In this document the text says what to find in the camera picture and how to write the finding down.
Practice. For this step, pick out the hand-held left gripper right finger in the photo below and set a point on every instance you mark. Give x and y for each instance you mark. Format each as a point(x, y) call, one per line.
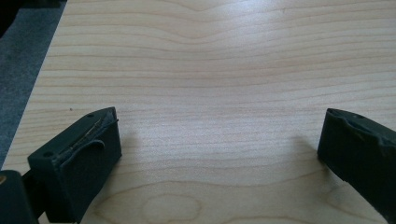
point(358, 152)

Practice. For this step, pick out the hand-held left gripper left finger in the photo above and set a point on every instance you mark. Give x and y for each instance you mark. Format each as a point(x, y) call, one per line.
point(84, 174)

